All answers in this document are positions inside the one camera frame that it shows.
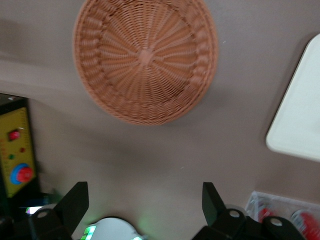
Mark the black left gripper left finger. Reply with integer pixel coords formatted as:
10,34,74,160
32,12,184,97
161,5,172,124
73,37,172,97
27,181,90,240

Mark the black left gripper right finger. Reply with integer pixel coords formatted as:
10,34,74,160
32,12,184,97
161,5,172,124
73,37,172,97
192,181,261,240

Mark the cream plastic tray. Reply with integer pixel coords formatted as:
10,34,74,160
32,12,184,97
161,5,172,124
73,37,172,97
265,33,320,163

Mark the round brown wicker basket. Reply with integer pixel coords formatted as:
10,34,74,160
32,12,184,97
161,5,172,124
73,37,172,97
72,0,219,126

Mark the red cola bottle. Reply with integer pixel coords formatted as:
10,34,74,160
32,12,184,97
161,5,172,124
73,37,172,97
258,206,277,224
290,209,320,239

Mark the clear acrylic bottle rack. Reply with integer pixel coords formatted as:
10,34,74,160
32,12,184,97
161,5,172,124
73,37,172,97
245,190,320,240

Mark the black yellow control box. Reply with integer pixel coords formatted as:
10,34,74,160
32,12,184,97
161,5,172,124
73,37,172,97
0,92,42,201

